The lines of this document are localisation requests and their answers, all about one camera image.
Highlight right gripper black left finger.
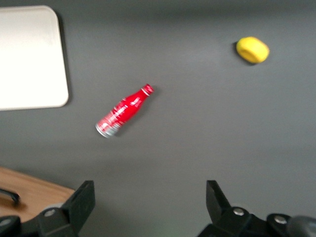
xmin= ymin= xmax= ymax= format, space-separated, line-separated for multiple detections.
xmin=36 ymin=180 xmax=96 ymax=237

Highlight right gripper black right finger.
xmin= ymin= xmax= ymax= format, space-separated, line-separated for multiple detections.
xmin=197 ymin=180 xmax=253 ymax=237

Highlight red coke bottle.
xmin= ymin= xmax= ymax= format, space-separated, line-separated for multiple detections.
xmin=95 ymin=83 xmax=155 ymax=138

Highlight white rectangular tray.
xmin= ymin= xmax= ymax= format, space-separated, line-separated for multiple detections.
xmin=0 ymin=5 xmax=70 ymax=111

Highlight wooden board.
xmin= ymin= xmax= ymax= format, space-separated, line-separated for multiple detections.
xmin=0 ymin=166 xmax=75 ymax=223

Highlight yellow round object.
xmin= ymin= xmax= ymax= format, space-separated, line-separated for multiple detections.
xmin=236 ymin=36 xmax=271 ymax=64

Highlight black handle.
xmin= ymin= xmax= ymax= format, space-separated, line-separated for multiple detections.
xmin=0 ymin=188 xmax=21 ymax=204

